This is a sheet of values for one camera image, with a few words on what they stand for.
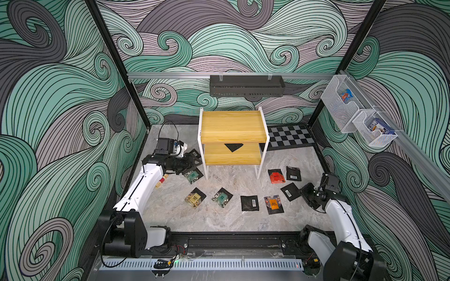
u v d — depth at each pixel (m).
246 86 0.95
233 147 0.88
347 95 0.83
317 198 0.61
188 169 0.71
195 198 0.87
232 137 0.72
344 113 0.82
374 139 0.63
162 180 0.92
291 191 0.90
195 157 0.75
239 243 0.75
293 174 0.96
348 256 0.39
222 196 0.88
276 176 0.95
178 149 0.72
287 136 1.10
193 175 0.95
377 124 0.66
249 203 0.85
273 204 0.85
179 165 0.70
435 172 0.51
